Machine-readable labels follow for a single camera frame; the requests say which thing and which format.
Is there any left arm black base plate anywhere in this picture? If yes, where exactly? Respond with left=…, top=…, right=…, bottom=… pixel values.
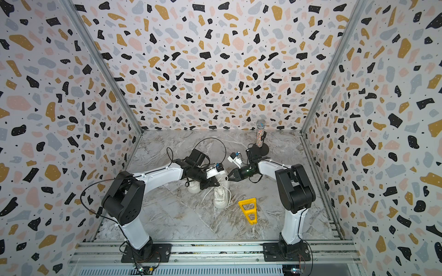
left=121, top=243, right=172, bottom=263

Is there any yellow plastic triangular stand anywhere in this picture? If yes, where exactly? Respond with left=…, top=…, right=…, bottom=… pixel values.
left=238, top=198, right=257, bottom=225

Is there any right aluminium corner post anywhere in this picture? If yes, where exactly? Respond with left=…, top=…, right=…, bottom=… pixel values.
left=300, top=0, right=367, bottom=135

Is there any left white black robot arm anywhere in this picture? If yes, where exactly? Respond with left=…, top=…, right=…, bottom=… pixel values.
left=101, top=149, right=224, bottom=254

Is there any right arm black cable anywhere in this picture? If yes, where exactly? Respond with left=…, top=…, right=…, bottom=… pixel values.
left=244, top=146, right=314, bottom=276

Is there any front aluminium rail frame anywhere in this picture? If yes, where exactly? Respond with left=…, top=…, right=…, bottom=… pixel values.
left=66, top=240, right=365, bottom=276

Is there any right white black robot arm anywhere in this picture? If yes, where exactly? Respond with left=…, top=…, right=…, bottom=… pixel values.
left=228, top=145, right=316, bottom=258

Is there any sneaker white shoelace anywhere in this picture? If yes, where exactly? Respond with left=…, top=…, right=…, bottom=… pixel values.
left=201, top=137, right=256, bottom=208

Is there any left aluminium corner post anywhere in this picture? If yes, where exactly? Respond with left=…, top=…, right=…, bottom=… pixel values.
left=59, top=0, right=143, bottom=135

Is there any white knit sneaker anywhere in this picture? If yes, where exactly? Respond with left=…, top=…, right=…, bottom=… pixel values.
left=187, top=181, right=201, bottom=194
left=213, top=171, right=231, bottom=209

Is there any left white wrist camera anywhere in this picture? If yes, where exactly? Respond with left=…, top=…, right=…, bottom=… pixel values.
left=206, top=163, right=224, bottom=179

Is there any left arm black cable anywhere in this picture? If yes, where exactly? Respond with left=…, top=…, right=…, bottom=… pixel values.
left=79, top=137, right=228, bottom=276

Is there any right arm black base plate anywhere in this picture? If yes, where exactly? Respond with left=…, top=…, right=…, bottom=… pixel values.
left=262, top=241, right=311, bottom=262

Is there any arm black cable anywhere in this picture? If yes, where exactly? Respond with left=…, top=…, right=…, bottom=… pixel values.
left=244, top=146, right=314, bottom=276
left=79, top=137, right=228, bottom=276

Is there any aluminium corner post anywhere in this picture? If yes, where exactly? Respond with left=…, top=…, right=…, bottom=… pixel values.
left=59, top=0, right=143, bottom=135
left=300, top=0, right=367, bottom=135

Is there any sprinkle tube on black base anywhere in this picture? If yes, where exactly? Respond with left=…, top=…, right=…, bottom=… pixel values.
left=252, top=119, right=269, bottom=156

